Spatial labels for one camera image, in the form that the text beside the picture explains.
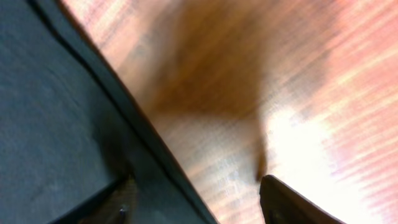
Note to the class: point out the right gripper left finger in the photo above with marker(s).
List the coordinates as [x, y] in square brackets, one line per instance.
[117, 208]

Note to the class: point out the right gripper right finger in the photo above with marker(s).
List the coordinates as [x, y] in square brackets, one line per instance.
[281, 204]

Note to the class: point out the black t-shirt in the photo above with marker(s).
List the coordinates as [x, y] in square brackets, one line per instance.
[70, 132]

